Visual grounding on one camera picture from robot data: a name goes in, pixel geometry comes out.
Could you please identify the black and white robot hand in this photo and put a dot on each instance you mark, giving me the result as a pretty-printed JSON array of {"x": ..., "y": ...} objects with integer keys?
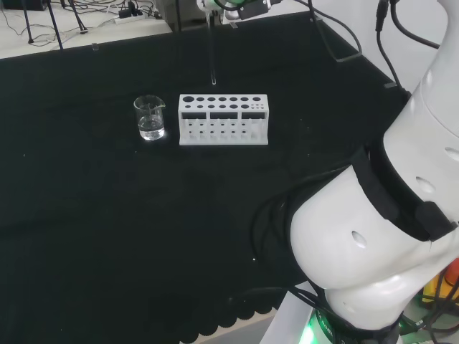
[{"x": 251, "y": 9}]

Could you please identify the white test tube rack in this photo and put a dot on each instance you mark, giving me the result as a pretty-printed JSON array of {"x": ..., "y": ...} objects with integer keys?
[{"x": 222, "y": 105}]

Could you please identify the clear glass beaker with water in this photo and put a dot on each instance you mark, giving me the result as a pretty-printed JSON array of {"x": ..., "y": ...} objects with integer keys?
[{"x": 150, "y": 125}]

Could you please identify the black power adapter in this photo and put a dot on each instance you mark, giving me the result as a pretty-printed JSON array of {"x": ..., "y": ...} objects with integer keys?
[{"x": 125, "y": 14}]

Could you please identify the white power strip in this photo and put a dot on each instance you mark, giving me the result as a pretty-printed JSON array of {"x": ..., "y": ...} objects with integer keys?
[{"x": 123, "y": 20}]

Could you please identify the black tripod leg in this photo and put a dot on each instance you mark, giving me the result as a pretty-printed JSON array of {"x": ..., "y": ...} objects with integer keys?
[
  {"x": 28, "y": 25},
  {"x": 55, "y": 28},
  {"x": 79, "y": 19}
]

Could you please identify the black box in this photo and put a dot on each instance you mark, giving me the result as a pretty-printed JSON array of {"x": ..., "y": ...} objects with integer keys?
[{"x": 21, "y": 4}]

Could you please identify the black bench cloth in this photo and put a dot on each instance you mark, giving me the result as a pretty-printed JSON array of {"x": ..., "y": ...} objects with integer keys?
[{"x": 89, "y": 197}]

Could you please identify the yellow stop button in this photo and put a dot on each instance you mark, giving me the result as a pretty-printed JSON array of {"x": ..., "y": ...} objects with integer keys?
[{"x": 432, "y": 290}]

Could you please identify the grey post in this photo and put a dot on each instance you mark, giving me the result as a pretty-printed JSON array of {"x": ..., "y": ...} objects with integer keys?
[{"x": 168, "y": 14}]

